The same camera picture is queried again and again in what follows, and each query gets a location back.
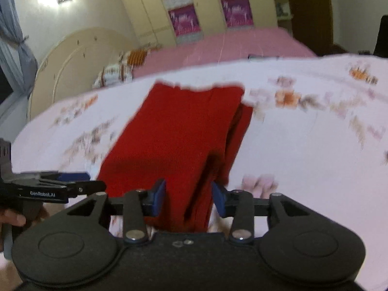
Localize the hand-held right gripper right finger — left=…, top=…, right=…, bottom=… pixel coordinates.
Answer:
left=211, top=182, right=316, bottom=245

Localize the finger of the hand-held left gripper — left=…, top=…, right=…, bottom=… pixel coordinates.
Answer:
left=39, top=171, right=91, bottom=185
left=65, top=180, right=106, bottom=201

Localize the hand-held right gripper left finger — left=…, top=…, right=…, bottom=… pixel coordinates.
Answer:
left=67, top=178, right=167, bottom=245

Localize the red knit garment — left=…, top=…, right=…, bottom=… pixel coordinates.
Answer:
left=96, top=80, right=254, bottom=234

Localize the person's left hand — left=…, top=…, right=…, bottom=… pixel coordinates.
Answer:
left=0, top=202, right=50, bottom=228

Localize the white floral bed sheet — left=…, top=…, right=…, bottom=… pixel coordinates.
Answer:
left=12, top=53, right=388, bottom=291

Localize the dark window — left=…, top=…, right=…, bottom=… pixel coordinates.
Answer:
left=0, top=65, right=15, bottom=105

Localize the brown patterned white pillow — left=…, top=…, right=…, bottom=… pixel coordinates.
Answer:
left=92, top=63, right=134, bottom=89

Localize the cream arched headboard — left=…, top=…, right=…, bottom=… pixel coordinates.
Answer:
left=27, top=28, right=140, bottom=121

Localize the orange cushion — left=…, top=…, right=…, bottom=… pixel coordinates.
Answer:
left=120, top=48, right=153, bottom=67

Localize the grey blue curtain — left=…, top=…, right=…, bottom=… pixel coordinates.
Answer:
left=0, top=0, right=39, bottom=99

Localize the pink bed cover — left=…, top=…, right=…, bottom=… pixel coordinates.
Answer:
left=132, top=27, right=317, bottom=78

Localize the cream wardrobe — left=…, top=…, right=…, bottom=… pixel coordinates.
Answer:
left=113, top=0, right=278, bottom=47

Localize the cream corner shelf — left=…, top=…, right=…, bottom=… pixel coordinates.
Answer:
left=271, top=0, right=294, bottom=30

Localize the brown wooden door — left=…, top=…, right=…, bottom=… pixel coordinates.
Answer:
left=285, top=0, right=334, bottom=56

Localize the dark furniture panel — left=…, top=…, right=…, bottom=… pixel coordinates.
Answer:
left=374, top=15, right=388, bottom=58

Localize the purple wall poster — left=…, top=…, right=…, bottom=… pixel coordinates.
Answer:
left=221, top=0, right=254, bottom=28
left=168, top=4, right=202, bottom=37

